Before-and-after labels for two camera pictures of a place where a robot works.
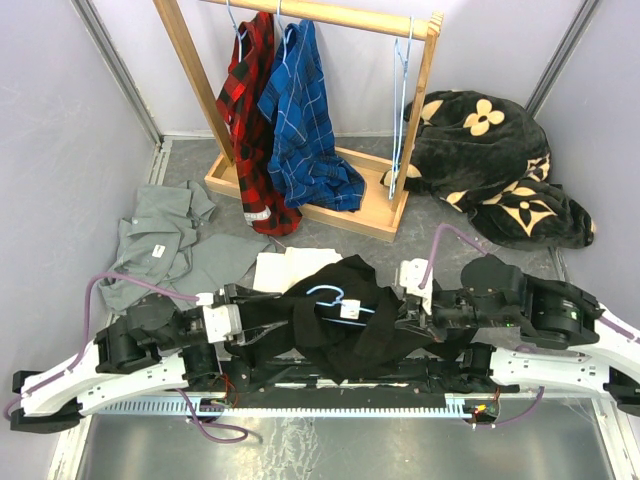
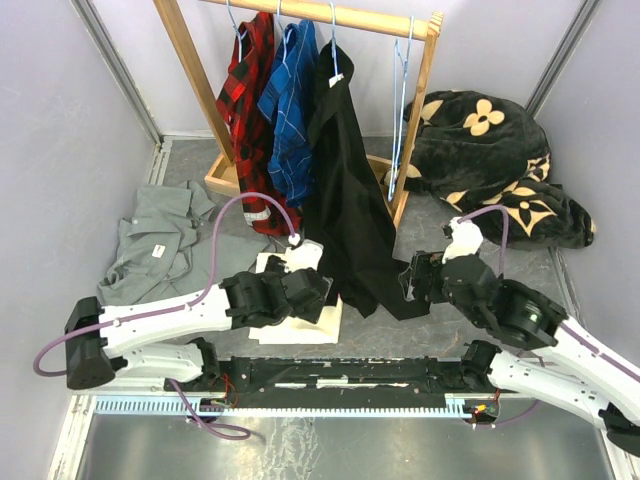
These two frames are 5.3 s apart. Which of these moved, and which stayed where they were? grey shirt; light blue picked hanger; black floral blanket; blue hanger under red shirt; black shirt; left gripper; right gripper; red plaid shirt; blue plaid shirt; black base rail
Moved: left gripper; black shirt; right gripper; light blue picked hanger
Stayed: black base rail; black floral blanket; red plaid shirt; grey shirt; blue plaid shirt; blue hanger under red shirt
